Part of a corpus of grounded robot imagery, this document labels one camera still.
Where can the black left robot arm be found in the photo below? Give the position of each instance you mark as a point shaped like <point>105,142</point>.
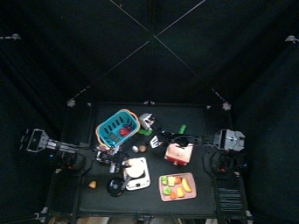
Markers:
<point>58,145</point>

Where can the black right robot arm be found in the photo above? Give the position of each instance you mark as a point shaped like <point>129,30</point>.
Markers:
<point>230,140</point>

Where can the brown eggshell half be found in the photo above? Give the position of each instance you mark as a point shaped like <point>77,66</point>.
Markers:
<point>143,148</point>

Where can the white slotted toy utensil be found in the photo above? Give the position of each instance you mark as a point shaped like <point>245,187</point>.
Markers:
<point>154,142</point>

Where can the green toy vegetable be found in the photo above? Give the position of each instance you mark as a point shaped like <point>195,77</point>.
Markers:
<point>145,132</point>

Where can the silver toy appliance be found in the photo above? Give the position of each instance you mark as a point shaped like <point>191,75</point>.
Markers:
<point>147,120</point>

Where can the white bowl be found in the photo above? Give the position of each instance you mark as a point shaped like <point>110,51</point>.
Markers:
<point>135,171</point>

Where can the pale toy egg half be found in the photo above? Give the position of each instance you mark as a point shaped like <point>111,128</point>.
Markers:
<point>135,149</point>

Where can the black toy frying pan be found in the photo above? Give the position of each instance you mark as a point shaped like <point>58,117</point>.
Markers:
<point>117,186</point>

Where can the orange toy cone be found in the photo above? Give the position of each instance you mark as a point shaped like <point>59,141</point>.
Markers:
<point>93,184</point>

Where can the red toy fruit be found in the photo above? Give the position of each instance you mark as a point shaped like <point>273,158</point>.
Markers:
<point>125,131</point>

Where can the teal basket with orange rim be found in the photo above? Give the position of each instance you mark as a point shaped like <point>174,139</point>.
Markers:
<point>118,128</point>

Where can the green toy food piece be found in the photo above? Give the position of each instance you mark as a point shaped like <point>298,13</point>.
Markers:
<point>165,179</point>

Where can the yellow toy food slice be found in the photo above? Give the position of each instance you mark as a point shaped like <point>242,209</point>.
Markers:
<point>171,180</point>

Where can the orange toy food slice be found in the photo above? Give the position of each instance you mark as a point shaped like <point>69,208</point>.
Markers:
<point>178,180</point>

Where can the yellow toy banana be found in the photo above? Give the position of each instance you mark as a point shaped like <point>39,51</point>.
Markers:
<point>187,185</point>

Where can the yellow toy pepper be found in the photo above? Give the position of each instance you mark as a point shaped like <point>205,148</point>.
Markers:
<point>181,192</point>

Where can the pink tray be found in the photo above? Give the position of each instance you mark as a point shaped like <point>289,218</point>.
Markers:
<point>178,194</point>

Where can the orange toy carrot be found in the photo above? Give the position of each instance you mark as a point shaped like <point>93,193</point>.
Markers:
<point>173,196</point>

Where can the black panel with white text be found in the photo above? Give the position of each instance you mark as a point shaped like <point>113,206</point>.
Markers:
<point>230,195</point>

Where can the silver frame bracket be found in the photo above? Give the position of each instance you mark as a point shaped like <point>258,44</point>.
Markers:
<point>291,38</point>
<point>226,106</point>
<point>71,102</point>
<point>15,37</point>

